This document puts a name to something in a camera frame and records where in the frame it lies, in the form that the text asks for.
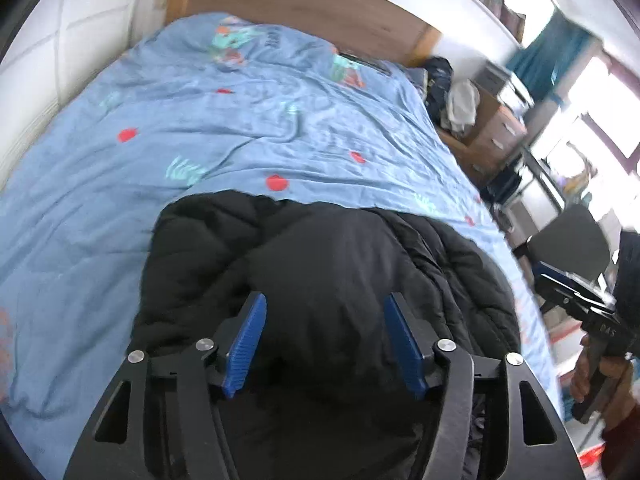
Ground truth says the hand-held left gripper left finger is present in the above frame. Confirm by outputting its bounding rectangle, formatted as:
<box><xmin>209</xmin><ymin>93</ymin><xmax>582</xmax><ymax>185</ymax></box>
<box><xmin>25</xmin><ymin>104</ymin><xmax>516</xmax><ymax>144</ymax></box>
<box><xmin>64</xmin><ymin>291</ymin><xmax>268</xmax><ymax>480</ymax></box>

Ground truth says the white wardrobe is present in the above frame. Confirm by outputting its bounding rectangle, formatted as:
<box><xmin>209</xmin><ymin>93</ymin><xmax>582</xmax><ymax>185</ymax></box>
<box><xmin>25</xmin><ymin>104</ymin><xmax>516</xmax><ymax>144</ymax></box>
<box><xmin>0</xmin><ymin>0</ymin><xmax>186</xmax><ymax>186</ymax></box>

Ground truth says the black chair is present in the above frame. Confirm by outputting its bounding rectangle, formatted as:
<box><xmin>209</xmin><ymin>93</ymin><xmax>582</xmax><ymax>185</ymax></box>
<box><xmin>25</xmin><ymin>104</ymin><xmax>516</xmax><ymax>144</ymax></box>
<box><xmin>515</xmin><ymin>204</ymin><xmax>611</xmax><ymax>301</ymax></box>

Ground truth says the person's right forearm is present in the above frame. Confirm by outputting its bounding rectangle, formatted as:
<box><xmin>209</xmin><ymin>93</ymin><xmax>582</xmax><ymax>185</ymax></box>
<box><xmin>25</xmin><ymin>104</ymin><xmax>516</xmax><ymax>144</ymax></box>
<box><xmin>600</xmin><ymin>367</ymin><xmax>640</xmax><ymax>480</ymax></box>

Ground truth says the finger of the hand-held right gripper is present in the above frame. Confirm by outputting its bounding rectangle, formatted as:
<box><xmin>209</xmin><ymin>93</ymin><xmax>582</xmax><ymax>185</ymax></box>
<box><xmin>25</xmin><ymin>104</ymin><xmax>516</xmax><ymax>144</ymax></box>
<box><xmin>534</xmin><ymin>261</ymin><xmax>616</xmax><ymax>311</ymax></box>
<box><xmin>537</xmin><ymin>280</ymin><xmax>603</xmax><ymax>322</ymax></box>

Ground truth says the bed with blue dinosaur duvet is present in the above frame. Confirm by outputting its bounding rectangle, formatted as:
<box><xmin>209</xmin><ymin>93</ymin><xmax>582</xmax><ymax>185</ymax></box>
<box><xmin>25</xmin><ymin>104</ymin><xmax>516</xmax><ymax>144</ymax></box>
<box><xmin>0</xmin><ymin>10</ymin><xmax>561</xmax><ymax>466</ymax></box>

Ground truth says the black backpack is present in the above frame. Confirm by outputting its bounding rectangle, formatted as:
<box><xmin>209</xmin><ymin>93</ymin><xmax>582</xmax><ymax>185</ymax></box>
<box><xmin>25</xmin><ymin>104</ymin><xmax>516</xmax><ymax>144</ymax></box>
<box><xmin>422</xmin><ymin>56</ymin><xmax>455</xmax><ymax>126</ymax></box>

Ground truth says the wooden dresser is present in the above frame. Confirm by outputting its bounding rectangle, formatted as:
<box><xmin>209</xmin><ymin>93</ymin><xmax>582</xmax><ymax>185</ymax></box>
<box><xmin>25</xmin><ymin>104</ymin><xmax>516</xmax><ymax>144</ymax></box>
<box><xmin>440</xmin><ymin>90</ymin><xmax>528</xmax><ymax>186</ymax></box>

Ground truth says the black bag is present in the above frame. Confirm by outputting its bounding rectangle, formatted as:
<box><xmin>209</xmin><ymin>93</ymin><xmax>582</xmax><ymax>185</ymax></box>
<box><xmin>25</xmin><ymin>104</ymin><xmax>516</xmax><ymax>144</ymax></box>
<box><xmin>482</xmin><ymin>165</ymin><xmax>523</xmax><ymax>206</ymax></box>

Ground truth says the black puffer jacket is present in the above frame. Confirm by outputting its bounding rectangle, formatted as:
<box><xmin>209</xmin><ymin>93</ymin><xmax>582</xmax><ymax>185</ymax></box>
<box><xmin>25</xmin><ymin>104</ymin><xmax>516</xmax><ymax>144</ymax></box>
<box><xmin>131</xmin><ymin>189</ymin><xmax>523</xmax><ymax>480</ymax></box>

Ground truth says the teal curtain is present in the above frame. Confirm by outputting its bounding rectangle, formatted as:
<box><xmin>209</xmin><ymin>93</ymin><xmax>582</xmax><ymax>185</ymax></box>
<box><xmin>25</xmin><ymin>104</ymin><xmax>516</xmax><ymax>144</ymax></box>
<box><xmin>507</xmin><ymin>10</ymin><xmax>593</xmax><ymax>106</ymax></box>

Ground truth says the white printer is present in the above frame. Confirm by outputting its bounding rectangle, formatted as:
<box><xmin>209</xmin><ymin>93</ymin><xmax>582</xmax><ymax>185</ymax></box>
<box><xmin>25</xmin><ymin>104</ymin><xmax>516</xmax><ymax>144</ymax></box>
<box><xmin>497</xmin><ymin>72</ymin><xmax>536</xmax><ymax>121</ymax></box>

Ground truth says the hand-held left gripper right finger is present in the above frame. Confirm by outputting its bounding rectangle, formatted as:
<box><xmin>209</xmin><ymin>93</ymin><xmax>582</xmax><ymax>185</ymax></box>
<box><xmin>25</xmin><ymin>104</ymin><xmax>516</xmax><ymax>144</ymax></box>
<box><xmin>384</xmin><ymin>291</ymin><xmax>583</xmax><ymax>480</ymax></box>

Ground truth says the person's right hand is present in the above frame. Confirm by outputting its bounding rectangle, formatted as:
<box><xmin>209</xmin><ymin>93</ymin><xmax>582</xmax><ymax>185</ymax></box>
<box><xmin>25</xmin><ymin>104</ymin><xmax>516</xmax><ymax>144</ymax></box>
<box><xmin>570</xmin><ymin>336</ymin><xmax>632</xmax><ymax>403</ymax></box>

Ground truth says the pile of pale clothes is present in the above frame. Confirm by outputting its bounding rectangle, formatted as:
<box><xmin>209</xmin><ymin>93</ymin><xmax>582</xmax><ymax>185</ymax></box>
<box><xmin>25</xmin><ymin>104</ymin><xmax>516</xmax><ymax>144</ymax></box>
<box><xmin>440</xmin><ymin>80</ymin><xmax>481</xmax><ymax>136</ymax></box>

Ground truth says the dark desk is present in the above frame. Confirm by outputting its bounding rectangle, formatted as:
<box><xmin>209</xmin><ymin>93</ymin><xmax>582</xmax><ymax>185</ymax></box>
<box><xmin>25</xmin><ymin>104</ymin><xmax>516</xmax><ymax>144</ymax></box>
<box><xmin>520</xmin><ymin>147</ymin><xmax>568</xmax><ymax>211</ymax></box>

